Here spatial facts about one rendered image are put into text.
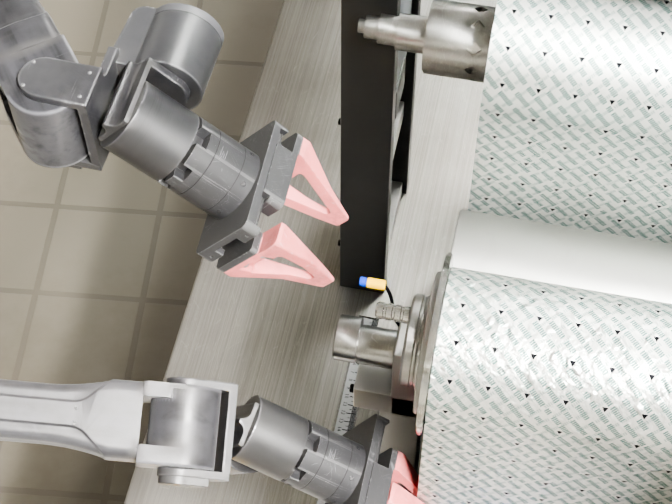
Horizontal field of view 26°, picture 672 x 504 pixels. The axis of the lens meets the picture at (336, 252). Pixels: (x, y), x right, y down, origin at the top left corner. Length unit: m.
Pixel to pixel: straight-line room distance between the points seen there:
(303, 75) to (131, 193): 1.09
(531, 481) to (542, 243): 0.20
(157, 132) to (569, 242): 0.40
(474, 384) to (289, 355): 0.49
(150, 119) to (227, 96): 1.96
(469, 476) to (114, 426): 0.29
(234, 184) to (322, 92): 0.74
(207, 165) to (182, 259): 1.70
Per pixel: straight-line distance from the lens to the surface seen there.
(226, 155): 1.06
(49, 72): 1.06
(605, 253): 1.25
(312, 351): 1.57
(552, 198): 1.28
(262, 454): 1.21
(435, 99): 1.79
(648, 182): 1.25
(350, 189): 1.47
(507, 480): 1.21
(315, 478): 1.23
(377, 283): 1.21
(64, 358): 2.66
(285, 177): 1.08
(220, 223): 1.08
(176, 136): 1.04
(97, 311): 2.71
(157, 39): 1.08
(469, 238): 1.25
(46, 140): 1.07
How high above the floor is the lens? 2.24
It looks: 55 degrees down
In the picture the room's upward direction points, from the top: straight up
